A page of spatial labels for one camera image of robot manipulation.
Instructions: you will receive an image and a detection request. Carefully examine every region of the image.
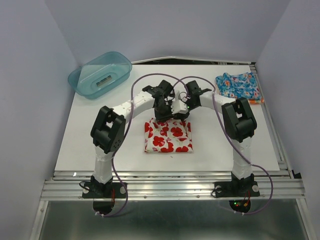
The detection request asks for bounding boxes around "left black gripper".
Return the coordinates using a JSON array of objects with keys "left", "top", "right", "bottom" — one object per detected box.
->
[{"left": 153, "top": 99, "right": 177, "bottom": 124}]

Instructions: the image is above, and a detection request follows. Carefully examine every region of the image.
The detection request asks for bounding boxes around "red poppy white skirt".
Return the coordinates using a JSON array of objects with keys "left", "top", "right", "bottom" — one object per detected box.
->
[{"left": 144, "top": 118, "right": 193, "bottom": 153}]

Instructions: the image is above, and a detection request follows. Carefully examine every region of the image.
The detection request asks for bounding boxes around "blue floral skirt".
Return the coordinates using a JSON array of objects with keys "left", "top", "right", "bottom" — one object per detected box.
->
[{"left": 215, "top": 72, "right": 263, "bottom": 100}]

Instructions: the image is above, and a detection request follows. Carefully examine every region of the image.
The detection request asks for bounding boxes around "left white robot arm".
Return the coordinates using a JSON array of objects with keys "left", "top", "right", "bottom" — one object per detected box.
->
[{"left": 87, "top": 80, "right": 174, "bottom": 197}]

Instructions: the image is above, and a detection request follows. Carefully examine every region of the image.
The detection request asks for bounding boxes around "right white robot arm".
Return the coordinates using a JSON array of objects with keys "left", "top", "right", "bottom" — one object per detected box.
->
[{"left": 166, "top": 80, "right": 260, "bottom": 198}]

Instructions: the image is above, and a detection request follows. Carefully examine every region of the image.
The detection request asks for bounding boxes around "orange floral folded skirt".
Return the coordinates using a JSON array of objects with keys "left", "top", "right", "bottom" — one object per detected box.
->
[{"left": 248, "top": 98, "right": 265, "bottom": 105}]

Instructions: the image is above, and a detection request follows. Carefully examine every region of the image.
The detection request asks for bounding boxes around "teal plastic bin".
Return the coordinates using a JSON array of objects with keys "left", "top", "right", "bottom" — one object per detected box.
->
[{"left": 67, "top": 51, "right": 132, "bottom": 100}]

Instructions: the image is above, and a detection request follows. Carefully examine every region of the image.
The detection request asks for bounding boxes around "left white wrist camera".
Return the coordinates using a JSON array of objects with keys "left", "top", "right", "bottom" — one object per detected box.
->
[{"left": 170, "top": 99, "right": 189, "bottom": 115}]

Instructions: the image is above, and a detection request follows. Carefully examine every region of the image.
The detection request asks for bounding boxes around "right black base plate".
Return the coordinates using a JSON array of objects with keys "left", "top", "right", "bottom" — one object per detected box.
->
[{"left": 213, "top": 180, "right": 260, "bottom": 198}]

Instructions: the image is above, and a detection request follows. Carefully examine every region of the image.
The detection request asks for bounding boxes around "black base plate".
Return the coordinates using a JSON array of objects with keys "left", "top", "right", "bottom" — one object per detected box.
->
[
  {"left": 213, "top": 180, "right": 260, "bottom": 198},
  {"left": 79, "top": 181, "right": 127, "bottom": 199}
]

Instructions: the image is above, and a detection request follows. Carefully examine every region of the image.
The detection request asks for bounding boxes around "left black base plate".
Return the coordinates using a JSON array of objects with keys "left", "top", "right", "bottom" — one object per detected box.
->
[{"left": 79, "top": 181, "right": 127, "bottom": 199}]

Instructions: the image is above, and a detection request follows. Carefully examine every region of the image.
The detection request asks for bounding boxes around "aluminium right side rail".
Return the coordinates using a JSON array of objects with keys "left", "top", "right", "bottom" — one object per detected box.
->
[{"left": 249, "top": 62, "right": 302, "bottom": 180}]

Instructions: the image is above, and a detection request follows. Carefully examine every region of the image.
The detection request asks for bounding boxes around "aluminium front rail frame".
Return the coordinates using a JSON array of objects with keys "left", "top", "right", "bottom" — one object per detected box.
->
[{"left": 30, "top": 168, "right": 317, "bottom": 240}]

